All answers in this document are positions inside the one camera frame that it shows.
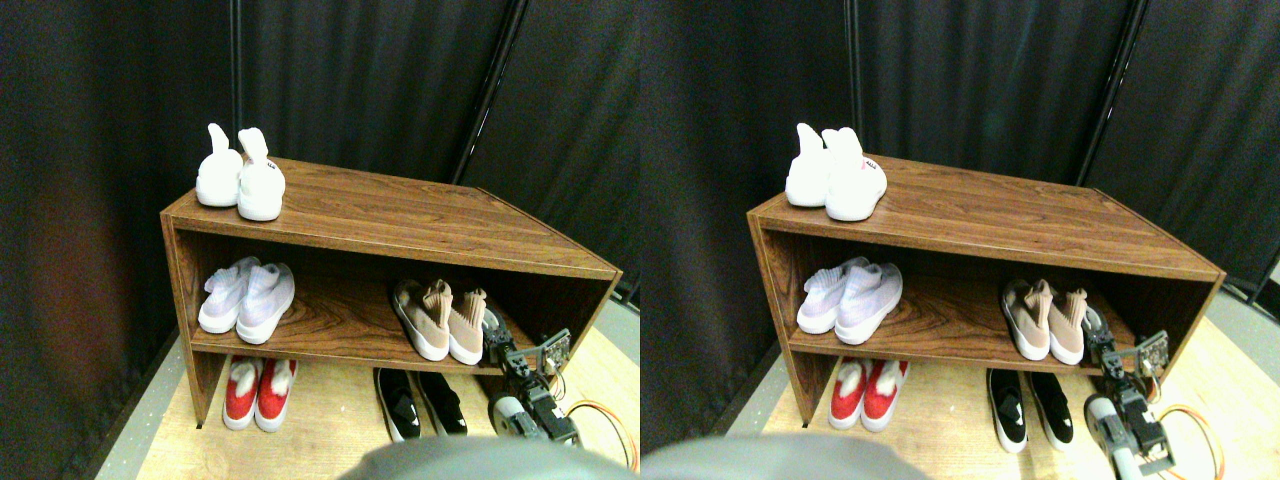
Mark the white shoe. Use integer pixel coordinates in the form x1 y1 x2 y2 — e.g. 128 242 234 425
822 127 889 222
236 127 287 222
196 123 244 208
785 123 833 208

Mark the red shoe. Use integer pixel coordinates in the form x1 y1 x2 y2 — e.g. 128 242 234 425
829 358 871 431
222 357 264 431
860 360 911 433
254 359 298 433

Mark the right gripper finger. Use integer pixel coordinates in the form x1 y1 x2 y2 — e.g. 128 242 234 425
481 308 515 363
1082 308 1115 363

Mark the pale purple shoe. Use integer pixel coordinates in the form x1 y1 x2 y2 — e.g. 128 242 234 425
198 257 261 335
834 262 904 346
797 257 869 335
236 262 296 346

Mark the orange wire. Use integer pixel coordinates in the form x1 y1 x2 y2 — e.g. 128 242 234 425
565 400 640 471
1155 405 1224 479

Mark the brown shoe rack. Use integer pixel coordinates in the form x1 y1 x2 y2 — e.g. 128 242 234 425
746 155 1227 427
160 158 623 427

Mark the black shoe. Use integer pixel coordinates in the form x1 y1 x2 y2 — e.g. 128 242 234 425
1030 373 1076 451
374 368 422 443
417 372 468 437
987 369 1029 454

